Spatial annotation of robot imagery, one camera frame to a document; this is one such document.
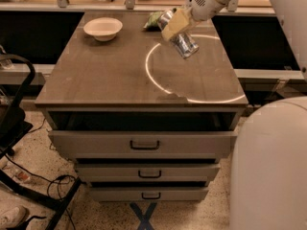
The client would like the black chair left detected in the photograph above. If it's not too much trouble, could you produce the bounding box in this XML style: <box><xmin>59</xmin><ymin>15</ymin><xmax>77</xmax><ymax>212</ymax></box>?
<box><xmin>0</xmin><ymin>54</ymin><xmax>81</xmax><ymax>230</ymax></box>

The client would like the black floor cable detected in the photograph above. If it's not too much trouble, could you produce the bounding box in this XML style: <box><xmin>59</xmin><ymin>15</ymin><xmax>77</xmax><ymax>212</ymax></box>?
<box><xmin>0</xmin><ymin>153</ymin><xmax>78</xmax><ymax>230</ymax></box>

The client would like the green chip bag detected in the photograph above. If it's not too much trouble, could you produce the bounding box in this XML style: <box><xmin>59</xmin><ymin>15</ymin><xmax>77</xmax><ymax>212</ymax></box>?
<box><xmin>144</xmin><ymin>11</ymin><xmax>162</xmax><ymax>29</ymax></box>

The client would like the white paper bowl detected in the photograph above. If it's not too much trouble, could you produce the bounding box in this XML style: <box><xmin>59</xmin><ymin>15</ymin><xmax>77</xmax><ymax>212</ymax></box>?
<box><xmin>83</xmin><ymin>17</ymin><xmax>123</xmax><ymax>41</ymax></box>

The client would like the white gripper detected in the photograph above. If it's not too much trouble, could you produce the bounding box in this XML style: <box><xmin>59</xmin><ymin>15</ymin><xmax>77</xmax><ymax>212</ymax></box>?
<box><xmin>160</xmin><ymin>0</ymin><xmax>225</xmax><ymax>41</ymax></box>

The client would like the white sneaker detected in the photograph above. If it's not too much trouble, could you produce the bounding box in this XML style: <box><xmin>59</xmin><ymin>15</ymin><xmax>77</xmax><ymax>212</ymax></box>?
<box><xmin>0</xmin><ymin>206</ymin><xmax>27</xmax><ymax>230</ymax></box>

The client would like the grey drawer cabinet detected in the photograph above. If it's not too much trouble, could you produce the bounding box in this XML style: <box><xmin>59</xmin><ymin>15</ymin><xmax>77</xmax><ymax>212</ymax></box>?
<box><xmin>35</xmin><ymin>11</ymin><xmax>249</xmax><ymax>203</ymax></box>

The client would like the grey drawer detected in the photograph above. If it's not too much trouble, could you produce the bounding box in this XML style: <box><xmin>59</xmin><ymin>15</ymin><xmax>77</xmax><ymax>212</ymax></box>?
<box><xmin>89</xmin><ymin>182</ymin><xmax>208</xmax><ymax>201</ymax></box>
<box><xmin>48</xmin><ymin>111</ymin><xmax>239</xmax><ymax>163</ymax></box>
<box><xmin>76</xmin><ymin>160</ymin><xmax>220</xmax><ymax>182</ymax></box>

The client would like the bottom grey drawer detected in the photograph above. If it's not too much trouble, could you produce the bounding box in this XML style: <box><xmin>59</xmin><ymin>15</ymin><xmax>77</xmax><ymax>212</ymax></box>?
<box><xmin>89</xmin><ymin>182</ymin><xmax>208</xmax><ymax>201</ymax></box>

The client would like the blue silver redbull can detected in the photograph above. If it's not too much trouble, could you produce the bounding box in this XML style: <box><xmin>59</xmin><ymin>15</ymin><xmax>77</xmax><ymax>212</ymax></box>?
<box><xmin>157</xmin><ymin>9</ymin><xmax>199</xmax><ymax>58</ymax></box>

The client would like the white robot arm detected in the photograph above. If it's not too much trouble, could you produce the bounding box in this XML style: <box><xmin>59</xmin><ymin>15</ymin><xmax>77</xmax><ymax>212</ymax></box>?
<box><xmin>229</xmin><ymin>0</ymin><xmax>307</xmax><ymax>230</ymax></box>

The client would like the middle grey drawer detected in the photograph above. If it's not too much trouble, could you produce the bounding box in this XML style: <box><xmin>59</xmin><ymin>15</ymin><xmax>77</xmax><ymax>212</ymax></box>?
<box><xmin>76</xmin><ymin>160</ymin><xmax>220</xmax><ymax>182</ymax></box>

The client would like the top grey drawer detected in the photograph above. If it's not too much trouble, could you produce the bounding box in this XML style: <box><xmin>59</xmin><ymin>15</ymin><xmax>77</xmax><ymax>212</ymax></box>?
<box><xmin>48</xmin><ymin>111</ymin><xmax>239</xmax><ymax>163</ymax></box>

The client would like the grey metal railing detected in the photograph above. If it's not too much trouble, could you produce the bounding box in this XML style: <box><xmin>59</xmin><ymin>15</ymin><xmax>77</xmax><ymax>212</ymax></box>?
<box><xmin>0</xmin><ymin>0</ymin><xmax>274</xmax><ymax>15</ymax></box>

